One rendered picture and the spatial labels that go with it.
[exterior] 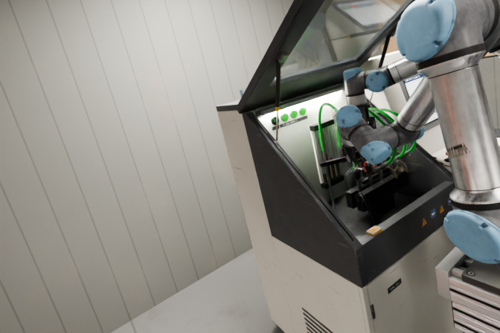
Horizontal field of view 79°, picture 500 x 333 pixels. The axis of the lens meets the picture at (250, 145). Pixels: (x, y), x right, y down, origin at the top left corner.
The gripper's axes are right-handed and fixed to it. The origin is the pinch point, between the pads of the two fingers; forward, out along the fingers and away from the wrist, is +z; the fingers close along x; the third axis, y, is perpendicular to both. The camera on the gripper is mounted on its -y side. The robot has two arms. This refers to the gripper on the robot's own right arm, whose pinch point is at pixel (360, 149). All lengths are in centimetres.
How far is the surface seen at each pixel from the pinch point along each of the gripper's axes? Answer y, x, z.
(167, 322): -127, -91, 119
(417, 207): 21.8, 2.4, 24.2
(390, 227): 21.9, -15.3, 24.4
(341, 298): 10, -35, 51
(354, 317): 15, -35, 57
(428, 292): 22, 3, 65
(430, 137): -2, 58, 12
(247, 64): -160, 49, -54
